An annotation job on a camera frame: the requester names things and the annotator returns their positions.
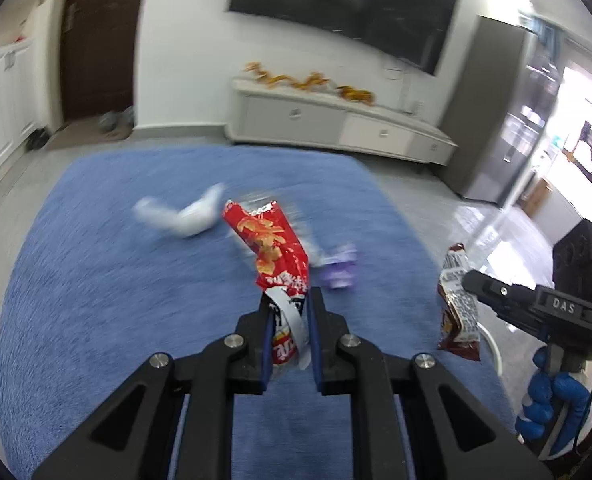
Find white wall cables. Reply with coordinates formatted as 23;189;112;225
380;56;410;112

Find white plastic bag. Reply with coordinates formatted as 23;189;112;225
133;183;226;239

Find person's right hand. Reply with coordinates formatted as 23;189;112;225
514;347;592;462

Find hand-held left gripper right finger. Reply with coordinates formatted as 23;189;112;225
305;286;555;480

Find long golden dragon figurine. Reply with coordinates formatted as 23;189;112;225
244;61;291;92

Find blue fluffy mat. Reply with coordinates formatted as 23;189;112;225
0;145;507;480

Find brown wooden door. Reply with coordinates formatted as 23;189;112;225
58;0;152;124

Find red chip bag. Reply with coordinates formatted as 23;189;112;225
221;199;311;369

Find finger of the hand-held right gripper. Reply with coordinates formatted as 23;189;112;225
493;305;551;343
461;268;540;311

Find dark golden dragon figurine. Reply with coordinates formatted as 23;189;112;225
336;84;377;106

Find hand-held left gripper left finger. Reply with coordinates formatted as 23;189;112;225
31;287;277;480

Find brown snack packet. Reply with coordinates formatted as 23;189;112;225
436;243;483;364

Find purple wrapper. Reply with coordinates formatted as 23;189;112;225
321;242;361;290

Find black wall television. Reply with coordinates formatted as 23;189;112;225
227;0;463;77

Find grey refrigerator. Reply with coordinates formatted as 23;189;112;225
438;15;564;207

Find cardboard box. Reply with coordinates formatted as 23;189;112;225
518;179;555;214

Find blue curtain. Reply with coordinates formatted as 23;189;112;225
530;14;562;62

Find white television console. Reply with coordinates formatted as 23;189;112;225
228;77;458;167

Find short golden dragon figurine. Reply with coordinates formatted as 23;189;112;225
288;70;333;94

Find brown doormat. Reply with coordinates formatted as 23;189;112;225
43;119;135;154

